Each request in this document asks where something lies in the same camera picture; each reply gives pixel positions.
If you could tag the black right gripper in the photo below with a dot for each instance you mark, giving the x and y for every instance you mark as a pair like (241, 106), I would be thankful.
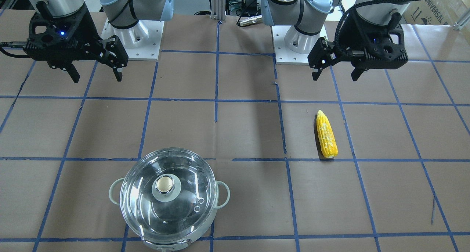
(89, 31)

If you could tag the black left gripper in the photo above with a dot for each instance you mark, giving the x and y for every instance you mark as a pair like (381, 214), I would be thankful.
(349, 34)

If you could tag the yellow corn cob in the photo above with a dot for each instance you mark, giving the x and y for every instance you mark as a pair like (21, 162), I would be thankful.
(326, 136)

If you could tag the glass pot lid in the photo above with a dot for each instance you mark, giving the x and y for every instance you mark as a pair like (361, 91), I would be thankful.
(167, 191)

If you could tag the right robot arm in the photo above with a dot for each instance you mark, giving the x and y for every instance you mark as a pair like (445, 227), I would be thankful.
(121, 14)

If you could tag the pale green steel pot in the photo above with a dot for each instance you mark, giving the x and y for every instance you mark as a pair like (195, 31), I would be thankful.
(169, 241)

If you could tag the silver metal connector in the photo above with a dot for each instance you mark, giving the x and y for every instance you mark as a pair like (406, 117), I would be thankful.
(250, 21)

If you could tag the black power adapter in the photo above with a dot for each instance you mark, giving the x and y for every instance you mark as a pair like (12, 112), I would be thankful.
(249, 4)

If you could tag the cardboard box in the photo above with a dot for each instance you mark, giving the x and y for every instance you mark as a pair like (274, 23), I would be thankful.
(435, 12)

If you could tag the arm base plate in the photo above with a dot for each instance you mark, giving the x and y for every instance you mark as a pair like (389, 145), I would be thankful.
(282, 42)
(150, 39)

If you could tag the aluminium frame post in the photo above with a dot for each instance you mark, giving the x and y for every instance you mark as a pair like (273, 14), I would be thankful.
(218, 10)

